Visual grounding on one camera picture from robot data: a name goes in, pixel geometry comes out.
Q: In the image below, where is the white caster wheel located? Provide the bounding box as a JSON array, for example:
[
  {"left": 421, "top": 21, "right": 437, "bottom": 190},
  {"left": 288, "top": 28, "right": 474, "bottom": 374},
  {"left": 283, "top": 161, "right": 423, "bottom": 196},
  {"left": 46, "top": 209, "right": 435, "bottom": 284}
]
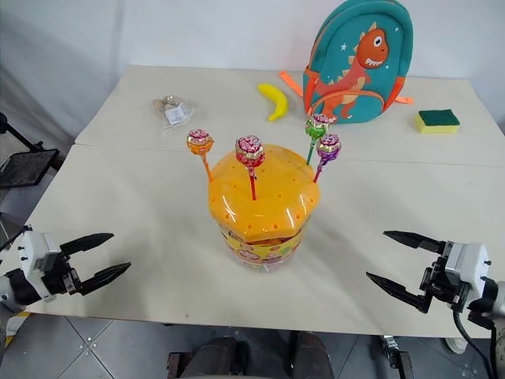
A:
[{"left": 444, "top": 336, "right": 469, "bottom": 355}]

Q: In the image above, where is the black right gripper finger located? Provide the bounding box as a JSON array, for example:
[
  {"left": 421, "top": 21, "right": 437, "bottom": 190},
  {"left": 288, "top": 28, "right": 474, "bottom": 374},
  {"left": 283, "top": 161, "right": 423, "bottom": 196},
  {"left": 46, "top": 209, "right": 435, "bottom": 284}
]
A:
[
  {"left": 365, "top": 271, "right": 433, "bottom": 315},
  {"left": 383, "top": 230, "right": 447, "bottom": 256}
]

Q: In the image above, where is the yellow lollipop display tub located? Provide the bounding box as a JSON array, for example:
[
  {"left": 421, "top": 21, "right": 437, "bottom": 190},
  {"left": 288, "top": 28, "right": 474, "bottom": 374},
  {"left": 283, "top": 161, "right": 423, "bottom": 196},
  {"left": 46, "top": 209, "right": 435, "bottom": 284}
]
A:
[{"left": 207, "top": 142, "right": 322, "bottom": 274}]

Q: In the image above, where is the black tray stand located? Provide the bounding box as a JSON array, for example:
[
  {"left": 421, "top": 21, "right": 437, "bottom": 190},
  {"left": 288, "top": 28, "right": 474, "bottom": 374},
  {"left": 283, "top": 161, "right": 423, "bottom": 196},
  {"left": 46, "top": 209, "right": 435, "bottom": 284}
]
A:
[{"left": 0, "top": 111, "right": 61, "bottom": 190}]

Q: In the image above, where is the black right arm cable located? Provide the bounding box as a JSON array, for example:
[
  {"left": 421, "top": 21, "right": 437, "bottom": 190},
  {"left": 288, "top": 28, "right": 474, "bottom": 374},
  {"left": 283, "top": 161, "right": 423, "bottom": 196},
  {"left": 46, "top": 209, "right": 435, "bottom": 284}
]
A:
[{"left": 451, "top": 306, "right": 499, "bottom": 379}]

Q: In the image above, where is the teal dinosaur backpack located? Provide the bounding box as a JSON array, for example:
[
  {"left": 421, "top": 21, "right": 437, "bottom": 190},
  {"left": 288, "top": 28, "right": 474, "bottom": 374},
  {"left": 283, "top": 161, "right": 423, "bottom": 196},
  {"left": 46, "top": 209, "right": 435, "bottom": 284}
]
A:
[{"left": 278, "top": 0, "right": 416, "bottom": 127}]

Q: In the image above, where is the metal table leg bracket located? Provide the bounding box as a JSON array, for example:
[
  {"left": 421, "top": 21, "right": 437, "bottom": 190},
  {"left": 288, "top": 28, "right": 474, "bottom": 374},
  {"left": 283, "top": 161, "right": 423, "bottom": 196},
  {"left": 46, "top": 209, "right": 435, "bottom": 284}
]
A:
[{"left": 380, "top": 334, "right": 414, "bottom": 379}]

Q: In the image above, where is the purple wrapped lollipop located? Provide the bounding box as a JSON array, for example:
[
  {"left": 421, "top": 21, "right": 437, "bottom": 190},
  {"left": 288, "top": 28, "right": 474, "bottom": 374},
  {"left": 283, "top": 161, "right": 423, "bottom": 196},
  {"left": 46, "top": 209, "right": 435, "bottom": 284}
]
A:
[{"left": 312, "top": 133, "right": 342, "bottom": 184}]

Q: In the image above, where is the clear snack bag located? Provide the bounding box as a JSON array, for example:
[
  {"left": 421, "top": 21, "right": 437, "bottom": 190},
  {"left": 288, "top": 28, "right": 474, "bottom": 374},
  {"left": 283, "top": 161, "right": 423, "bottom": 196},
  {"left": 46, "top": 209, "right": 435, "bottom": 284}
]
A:
[{"left": 150, "top": 94, "right": 196, "bottom": 137}]

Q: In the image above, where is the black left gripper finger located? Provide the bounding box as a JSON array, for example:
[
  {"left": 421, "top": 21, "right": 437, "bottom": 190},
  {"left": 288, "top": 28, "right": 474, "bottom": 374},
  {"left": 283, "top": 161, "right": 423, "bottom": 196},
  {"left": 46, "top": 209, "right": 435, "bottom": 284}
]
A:
[
  {"left": 74, "top": 261, "right": 133, "bottom": 297},
  {"left": 59, "top": 232, "right": 115, "bottom": 257}
]

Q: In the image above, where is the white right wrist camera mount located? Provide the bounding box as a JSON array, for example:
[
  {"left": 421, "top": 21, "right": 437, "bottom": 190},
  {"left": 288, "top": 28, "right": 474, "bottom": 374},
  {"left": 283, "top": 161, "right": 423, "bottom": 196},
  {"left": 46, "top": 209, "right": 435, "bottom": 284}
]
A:
[{"left": 443, "top": 241, "right": 493, "bottom": 294}]

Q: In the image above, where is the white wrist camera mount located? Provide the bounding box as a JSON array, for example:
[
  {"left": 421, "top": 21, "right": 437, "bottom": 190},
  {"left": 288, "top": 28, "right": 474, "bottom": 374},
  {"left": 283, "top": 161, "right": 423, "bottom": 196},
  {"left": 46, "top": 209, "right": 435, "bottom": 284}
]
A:
[
  {"left": 443, "top": 241, "right": 493, "bottom": 294},
  {"left": 17, "top": 230, "right": 64, "bottom": 303}
]

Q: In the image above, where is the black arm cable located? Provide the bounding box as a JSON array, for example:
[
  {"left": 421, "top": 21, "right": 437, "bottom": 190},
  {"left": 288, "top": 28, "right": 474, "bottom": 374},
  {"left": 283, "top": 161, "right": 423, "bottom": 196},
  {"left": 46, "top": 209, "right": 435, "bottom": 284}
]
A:
[
  {"left": 0, "top": 223, "right": 33, "bottom": 253},
  {"left": 451, "top": 306, "right": 499, "bottom": 379}
]

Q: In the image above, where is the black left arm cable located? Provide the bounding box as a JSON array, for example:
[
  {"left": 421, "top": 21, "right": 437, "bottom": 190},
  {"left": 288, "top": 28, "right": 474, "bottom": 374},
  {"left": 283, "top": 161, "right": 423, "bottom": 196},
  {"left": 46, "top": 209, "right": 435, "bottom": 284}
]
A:
[{"left": 0, "top": 223, "right": 33, "bottom": 253}]

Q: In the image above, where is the yellow toy banana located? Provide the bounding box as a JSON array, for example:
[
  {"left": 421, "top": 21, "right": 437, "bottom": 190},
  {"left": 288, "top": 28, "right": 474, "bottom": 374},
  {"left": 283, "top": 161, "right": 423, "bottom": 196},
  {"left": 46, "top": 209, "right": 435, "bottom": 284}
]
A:
[{"left": 256, "top": 82, "right": 290, "bottom": 122}]

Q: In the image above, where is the red wrapped lollipop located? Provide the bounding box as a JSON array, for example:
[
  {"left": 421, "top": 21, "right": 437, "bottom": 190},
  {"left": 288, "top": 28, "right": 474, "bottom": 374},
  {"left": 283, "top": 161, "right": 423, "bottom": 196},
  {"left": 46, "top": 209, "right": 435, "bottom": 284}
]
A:
[{"left": 234, "top": 134, "right": 267, "bottom": 201}]

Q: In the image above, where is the orange wrapped lollipop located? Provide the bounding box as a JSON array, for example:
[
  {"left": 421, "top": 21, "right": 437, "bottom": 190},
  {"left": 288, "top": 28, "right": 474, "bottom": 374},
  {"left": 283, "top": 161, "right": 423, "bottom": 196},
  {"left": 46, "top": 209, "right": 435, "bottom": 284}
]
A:
[{"left": 185, "top": 127, "right": 216, "bottom": 183}]

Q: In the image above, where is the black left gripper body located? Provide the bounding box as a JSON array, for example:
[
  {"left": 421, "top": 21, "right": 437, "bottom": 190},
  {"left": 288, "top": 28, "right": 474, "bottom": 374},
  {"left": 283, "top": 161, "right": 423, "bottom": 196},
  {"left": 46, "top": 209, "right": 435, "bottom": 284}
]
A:
[{"left": 40, "top": 252, "right": 83, "bottom": 296}]

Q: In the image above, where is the yellow green sponge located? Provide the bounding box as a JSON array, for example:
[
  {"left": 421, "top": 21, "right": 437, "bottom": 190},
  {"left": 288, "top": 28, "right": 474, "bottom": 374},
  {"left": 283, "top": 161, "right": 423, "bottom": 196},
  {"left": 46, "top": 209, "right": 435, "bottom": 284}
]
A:
[{"left": 417, "top": 108, "right": 462, "bottom": 136}]

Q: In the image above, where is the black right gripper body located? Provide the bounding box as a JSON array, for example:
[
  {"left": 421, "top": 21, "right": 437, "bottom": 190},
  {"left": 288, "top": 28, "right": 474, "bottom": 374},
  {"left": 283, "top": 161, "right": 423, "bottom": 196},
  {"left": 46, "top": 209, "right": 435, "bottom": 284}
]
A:
[{"left": 419, "top": 253, "right": 470, "bottom": 313}]

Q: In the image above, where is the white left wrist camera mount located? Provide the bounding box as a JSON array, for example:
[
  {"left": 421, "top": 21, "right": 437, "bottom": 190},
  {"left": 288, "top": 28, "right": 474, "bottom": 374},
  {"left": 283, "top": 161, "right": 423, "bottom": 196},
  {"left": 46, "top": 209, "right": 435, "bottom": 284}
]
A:
[{"left": 17, "top": 230, "right": 64, "bottom": 303}]

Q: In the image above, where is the green wrapped lollipop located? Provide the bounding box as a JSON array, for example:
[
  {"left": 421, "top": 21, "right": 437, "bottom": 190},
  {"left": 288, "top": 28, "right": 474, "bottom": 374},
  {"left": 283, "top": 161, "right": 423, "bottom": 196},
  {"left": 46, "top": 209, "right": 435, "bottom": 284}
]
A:
[{"left": 304, "top": 113, "right": 337, "bottom": 167}]

